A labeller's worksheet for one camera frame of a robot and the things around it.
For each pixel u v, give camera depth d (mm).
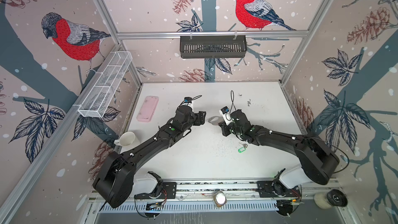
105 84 793
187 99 728
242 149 875
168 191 729
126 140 816
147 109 1041
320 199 671
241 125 674
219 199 624
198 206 699
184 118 632
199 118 733
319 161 437
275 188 665
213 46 1047
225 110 776
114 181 414
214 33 946
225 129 776
